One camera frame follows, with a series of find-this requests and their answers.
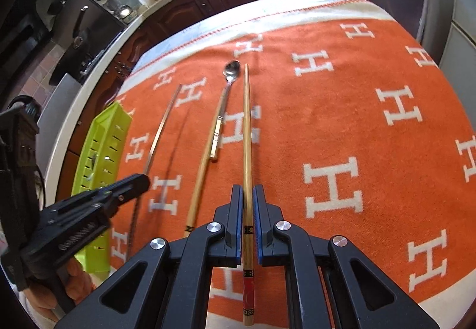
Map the green plastic utensil tray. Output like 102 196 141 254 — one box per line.
70 101 133 275

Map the orange patterned blanket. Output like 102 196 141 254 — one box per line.
108 0 476 329

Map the pale blue tablecloth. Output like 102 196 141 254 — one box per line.
132 0 367 69

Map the brown wooden chopstick decorated end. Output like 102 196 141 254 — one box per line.
184 117 218 235
241 63 258 328

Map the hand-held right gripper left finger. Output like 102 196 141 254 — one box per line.
56 185 243 329

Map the metal chopstick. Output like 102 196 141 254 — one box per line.
126 84 183 259

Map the grey refrigerator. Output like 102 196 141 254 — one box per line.
437 0 476 99

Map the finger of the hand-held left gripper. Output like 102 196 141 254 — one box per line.
22 196 123 274
74 173 150 204

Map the person's left hand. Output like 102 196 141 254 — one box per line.
22 258 95 322

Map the black gas stove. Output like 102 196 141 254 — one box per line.
48 29 127 86

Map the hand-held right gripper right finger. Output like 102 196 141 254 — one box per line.
253 185 439 329

